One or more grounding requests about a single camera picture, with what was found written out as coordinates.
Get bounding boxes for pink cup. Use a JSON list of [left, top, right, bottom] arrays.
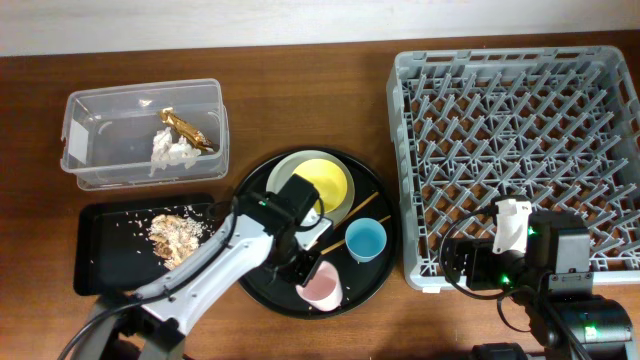
[[295, 261, 343, 312]]

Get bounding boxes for grey plate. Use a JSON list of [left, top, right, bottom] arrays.
[[266, 150, 355, 225]]

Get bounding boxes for yellow bowl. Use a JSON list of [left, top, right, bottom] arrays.
[[293, 158, 348, 213]]

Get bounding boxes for blue cup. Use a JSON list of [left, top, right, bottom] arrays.
[[344, 217, 388, 264]]

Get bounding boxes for wooden chopstick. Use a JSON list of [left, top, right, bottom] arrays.
[[334, 191, 380, 229], [319, 214, 392, 256]]

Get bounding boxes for gold foil wrapper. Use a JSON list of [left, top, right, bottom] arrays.
[[159, 107, 219, 152]]

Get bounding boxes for food scraps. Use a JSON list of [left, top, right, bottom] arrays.
[[148, 215, 204, 270]]

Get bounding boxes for white tissue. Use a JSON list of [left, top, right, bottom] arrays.
[[150, 127, 201, 176]]

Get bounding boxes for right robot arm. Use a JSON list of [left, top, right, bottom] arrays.
[[439, 196, 639, 359]]

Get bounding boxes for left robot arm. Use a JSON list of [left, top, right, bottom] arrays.
[[60, 175, 333, 359]]

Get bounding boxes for grey dishwasher rack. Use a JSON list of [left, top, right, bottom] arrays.
[[386, 46, 639, 293]]

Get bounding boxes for round black tray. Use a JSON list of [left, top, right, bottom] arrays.
[[239, 147, 402, 320]]

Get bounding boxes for clear plastic bin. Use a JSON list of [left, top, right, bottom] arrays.
[[60, 78, 230, 191]]

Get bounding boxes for black rectangular tray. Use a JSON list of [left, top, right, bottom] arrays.
[[73, 193, 216, 296]]

